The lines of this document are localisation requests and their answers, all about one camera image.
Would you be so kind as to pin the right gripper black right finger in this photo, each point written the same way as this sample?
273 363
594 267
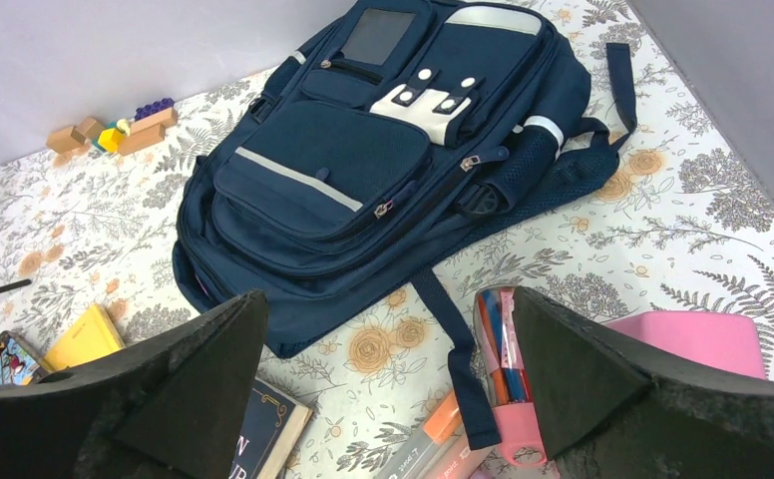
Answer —
611 406

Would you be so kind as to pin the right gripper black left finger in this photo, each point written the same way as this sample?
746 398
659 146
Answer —
170 406

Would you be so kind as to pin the navy blue student backpack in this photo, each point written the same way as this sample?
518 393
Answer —
397 135

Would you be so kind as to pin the dark blue hardcover book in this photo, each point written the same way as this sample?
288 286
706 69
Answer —
272 424

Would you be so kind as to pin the yellow book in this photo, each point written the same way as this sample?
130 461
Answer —
91 337

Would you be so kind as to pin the pink box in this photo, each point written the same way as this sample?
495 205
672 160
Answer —
725 341

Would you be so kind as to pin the orange highlighter pen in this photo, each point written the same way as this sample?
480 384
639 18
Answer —
417 453

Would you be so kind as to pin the colourful treehouse storey book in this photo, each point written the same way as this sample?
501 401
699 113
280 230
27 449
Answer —
20 362

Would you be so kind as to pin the long wooden block front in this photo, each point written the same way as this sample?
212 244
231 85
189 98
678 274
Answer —
142 139

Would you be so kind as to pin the long wooden block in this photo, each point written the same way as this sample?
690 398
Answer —
166 118
142 139

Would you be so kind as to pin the yellow toy block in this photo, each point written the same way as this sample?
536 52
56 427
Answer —
111 139

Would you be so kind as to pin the light wooden cube block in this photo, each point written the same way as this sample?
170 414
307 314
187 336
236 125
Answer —
65 140

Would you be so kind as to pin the long wooden block rear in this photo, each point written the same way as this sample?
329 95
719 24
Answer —
166 118

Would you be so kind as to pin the brown wooden block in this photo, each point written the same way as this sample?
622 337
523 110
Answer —
91 128

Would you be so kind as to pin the purple studded toy brick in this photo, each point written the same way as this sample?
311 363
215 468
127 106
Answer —
153 108

